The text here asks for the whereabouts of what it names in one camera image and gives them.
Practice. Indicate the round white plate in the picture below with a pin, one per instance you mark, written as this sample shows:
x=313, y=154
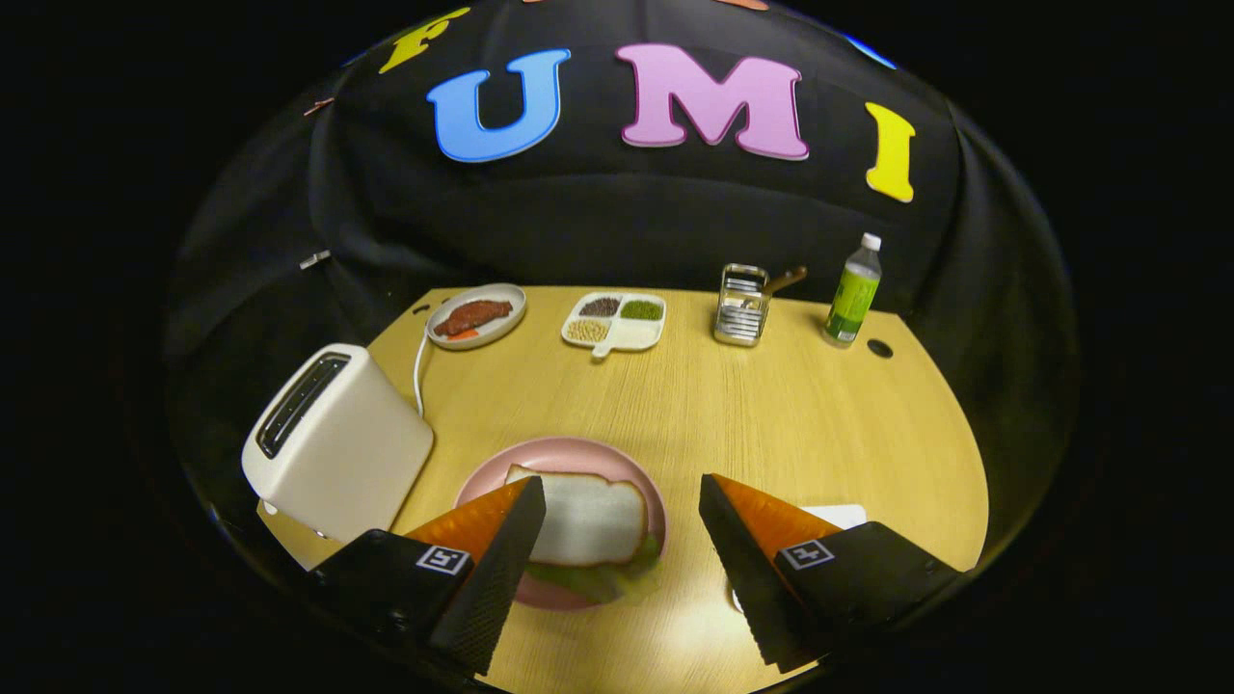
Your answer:
x=506, y=297

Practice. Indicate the green lettuce leaf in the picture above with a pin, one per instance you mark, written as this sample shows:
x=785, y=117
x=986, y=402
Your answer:
x=598, y=583

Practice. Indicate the black backdrop cloth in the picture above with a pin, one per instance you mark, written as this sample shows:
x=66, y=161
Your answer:
x=598, y=222

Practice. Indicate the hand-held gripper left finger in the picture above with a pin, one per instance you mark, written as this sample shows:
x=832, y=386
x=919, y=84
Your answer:
x=496, y=578

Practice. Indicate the green label plastic bottle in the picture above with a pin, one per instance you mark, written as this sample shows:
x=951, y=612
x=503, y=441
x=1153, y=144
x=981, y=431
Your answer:
x=853, y=299

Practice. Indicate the pile of green mung beans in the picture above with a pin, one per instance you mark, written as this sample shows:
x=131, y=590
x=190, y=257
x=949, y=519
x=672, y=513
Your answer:
x=641, y=310

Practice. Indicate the round pink plate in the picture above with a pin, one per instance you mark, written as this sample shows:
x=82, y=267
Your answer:
x=569, y=453

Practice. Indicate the pile of yellow soybeans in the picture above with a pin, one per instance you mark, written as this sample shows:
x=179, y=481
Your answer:
x=588, y=331

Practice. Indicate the white toaster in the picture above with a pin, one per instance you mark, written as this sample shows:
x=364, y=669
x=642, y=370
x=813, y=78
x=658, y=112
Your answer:
x=347, y=453

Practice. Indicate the white divided dish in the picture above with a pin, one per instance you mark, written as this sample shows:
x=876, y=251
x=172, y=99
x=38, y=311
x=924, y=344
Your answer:
x=636, y=334

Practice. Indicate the silver cloth clip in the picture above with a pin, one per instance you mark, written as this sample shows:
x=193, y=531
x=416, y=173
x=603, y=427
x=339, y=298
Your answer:
x=314, y=259

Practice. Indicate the pile of dark red beans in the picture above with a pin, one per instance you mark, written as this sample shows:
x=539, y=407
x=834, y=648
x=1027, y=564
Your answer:
x=600, y=307

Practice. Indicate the toasted bread slice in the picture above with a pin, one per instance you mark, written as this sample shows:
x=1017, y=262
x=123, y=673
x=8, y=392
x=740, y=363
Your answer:
x=588, y=520

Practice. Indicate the brown steak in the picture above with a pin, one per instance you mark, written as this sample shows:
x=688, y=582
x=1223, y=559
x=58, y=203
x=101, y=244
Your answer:
x=474, y=315

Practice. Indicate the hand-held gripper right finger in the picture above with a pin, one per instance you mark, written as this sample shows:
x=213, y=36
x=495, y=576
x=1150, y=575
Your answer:
x=742, y=578

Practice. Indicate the red cloth clip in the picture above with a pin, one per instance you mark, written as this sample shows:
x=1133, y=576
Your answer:
x=319, y=106

